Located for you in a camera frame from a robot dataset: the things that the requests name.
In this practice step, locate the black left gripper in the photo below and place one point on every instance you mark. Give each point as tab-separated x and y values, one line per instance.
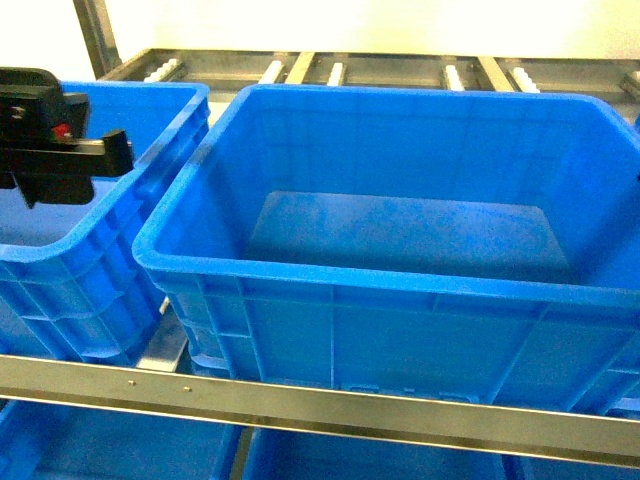
43	169

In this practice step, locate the red push button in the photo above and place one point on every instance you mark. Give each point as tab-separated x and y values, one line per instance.
62	132

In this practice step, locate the left blue plastic crate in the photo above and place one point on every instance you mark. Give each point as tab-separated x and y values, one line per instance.
70	287

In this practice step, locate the stainless steel shelf rack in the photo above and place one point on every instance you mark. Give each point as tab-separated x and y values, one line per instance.
300	380

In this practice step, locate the lower blue plastic crate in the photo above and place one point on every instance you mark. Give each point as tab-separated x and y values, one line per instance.
277	454

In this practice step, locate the large blue plastic crate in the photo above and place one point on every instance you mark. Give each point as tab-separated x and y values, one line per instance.
400	240

